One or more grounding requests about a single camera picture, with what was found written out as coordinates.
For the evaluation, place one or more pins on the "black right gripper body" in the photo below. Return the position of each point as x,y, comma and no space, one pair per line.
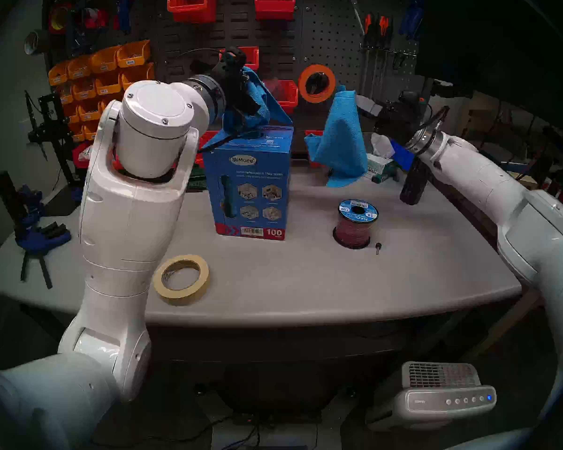
396,121

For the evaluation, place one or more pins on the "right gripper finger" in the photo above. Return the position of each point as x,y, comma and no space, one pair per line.
368,104

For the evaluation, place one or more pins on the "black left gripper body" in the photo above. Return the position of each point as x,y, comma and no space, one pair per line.
239,90

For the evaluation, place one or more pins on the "blue microfiber towel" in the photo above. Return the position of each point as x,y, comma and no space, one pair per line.
262,107
342,144

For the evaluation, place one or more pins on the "blue shop towel box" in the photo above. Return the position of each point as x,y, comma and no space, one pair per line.
253,196

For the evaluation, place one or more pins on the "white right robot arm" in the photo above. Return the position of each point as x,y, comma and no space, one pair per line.
497,191

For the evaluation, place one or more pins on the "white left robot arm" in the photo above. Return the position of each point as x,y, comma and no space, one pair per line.
122,219

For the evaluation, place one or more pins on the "Kimtech tissue box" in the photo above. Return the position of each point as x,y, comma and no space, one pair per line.
380,168

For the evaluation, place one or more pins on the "red bin with plastic bag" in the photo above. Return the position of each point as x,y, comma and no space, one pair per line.
288,97

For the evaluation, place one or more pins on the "orange tape roll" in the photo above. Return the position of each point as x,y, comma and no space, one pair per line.
302,84

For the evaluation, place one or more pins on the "red bin with red tools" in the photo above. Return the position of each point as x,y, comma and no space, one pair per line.
312,135

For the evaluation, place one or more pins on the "black cylindrical bottle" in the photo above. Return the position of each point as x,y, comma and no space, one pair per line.
413,186

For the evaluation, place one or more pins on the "dark grey pegboard panel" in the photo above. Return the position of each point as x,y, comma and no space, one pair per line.
330,46

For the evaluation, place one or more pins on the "dark red plastic bin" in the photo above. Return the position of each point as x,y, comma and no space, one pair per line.
274,11

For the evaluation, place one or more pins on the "green cutting mat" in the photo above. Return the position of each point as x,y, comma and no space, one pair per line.
196,179

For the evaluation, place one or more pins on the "yellow bin labelled M3-4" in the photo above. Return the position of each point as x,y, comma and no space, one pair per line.
138,76

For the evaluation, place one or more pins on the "yellow bin labelled M3X6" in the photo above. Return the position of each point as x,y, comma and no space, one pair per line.
133,56

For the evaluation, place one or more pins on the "yellow parts bin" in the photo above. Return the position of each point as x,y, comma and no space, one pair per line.
109,86
80,70
106,63
84,93
89,114
107,104
65,97
71,116
90,132
58,77
77,134

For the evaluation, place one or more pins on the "blue hand tool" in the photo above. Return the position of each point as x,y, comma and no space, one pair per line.
124,15

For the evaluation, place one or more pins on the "red hand tool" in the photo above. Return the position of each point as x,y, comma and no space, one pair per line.
96,18

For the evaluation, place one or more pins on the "black metal stand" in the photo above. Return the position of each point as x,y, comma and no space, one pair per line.
51,125

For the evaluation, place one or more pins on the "red yellow tape roll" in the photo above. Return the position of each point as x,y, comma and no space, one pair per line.
51,27

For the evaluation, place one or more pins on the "black flat block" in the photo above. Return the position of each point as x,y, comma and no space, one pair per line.
58,205

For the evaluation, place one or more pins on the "beige masking tape roll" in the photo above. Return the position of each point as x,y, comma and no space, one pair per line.
180,300

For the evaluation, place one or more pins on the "blue clamp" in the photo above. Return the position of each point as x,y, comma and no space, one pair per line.
35,240
28,196

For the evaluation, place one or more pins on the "white air purifier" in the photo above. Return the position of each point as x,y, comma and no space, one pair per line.
450,402

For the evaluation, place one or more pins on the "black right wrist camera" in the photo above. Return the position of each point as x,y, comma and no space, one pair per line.
412,99

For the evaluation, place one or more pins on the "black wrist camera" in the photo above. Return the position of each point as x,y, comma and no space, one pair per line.
232,59
412,99

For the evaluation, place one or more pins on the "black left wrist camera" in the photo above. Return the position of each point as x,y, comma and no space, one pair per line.
232,59

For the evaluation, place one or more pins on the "grey duct tape roll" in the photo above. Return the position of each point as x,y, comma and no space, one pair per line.
37,42

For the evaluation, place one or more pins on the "black upright post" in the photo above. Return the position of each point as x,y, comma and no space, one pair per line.
7,196

